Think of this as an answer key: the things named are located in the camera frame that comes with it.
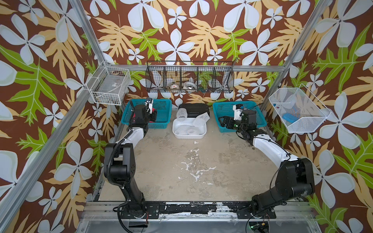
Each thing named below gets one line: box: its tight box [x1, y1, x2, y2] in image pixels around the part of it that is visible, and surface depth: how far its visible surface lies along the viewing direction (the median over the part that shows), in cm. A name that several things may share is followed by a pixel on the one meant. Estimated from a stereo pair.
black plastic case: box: [178, 102, 211, 118], surface depth 118 cm
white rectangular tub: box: [172, 117, 207, 139], surface depth 103 cm
